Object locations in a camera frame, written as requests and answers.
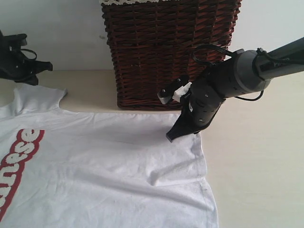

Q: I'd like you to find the dark red wicker basket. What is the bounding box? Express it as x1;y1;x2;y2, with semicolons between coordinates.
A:
101;0;241;111

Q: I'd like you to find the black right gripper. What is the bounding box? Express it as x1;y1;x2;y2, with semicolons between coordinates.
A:
166;93;225;142

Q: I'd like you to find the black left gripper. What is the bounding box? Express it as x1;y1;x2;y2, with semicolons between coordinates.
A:
0;33;53;86

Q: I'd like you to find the white t-shirt red print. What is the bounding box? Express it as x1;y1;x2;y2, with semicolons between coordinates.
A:
0;85;219;228

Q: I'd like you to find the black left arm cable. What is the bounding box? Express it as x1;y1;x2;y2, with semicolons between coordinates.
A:
14;48;38;64

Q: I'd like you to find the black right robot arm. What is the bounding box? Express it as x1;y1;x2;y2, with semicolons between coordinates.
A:
158;38;304;142

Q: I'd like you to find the white tape camera mount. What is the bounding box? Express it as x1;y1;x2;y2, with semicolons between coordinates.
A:
172;82;192;103

